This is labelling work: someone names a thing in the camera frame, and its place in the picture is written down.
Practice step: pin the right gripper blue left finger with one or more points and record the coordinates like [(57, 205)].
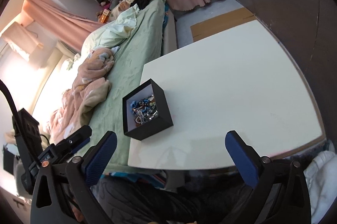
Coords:
[(97, 158)]

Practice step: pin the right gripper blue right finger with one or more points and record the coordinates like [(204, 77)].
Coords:
[(244, 157)]

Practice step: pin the pile of beaded jewelry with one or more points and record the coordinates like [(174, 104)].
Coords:
[(144, 110)]

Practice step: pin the black square jewelry box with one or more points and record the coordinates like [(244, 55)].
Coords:
[(162, 122)]

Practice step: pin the pink floral blanket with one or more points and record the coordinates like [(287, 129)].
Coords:
[(90, 87)]

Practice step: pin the dark patterned trouser leg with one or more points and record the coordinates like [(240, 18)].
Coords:
[(205, 200)]

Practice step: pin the white bedside table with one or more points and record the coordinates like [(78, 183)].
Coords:
[(239, 79)]

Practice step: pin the green bed sheet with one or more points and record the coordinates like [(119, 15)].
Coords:
[(143, 46)]

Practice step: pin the light green pillow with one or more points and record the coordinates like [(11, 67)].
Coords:
[(112, 34)]

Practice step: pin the pink curtain left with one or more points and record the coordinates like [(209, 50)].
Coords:
[(70, 28)]

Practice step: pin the brown cardboard floor sheet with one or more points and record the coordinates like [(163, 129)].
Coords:
[(221, 23)]

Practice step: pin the orange box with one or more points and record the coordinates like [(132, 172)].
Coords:
[(103, 18)]

